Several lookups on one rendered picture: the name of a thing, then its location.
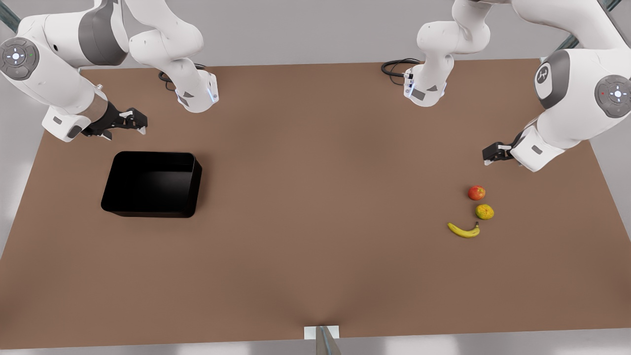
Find black storage box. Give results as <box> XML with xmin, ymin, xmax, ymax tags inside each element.
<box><xmin>101</xmin><ymin>151</ymin><xmax>203</xmax><ymax>218</ymax></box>

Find yellow banana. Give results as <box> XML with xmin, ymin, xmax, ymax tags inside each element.
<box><xmin>447</xmin><ymin>221</ymin><xmax>481</xmax><ymax>239</ymax></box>

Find black cable loop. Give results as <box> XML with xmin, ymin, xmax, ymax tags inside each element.
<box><xmin>381</xmin><ymin>58</ymin><xmax>422</xmax><ymax>86</ymax></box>
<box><xmin>158</xmin><ymin>63</ymin><xmax>208</xmax><ymax>92</ymax></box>

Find silver frame post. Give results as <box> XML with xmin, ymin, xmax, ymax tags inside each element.
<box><xmin>539</xmin><ymin>0</ymin><xmax>623</xmax><ymax>64</ymax></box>
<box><xmin>0</xmin><ymin>7</ymin><xmax>21</xmax><ymax>31</ymax></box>
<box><xmin>304</xmin><ymin>325</ymin><xmax>342</xmax><ymax>355</ymax></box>

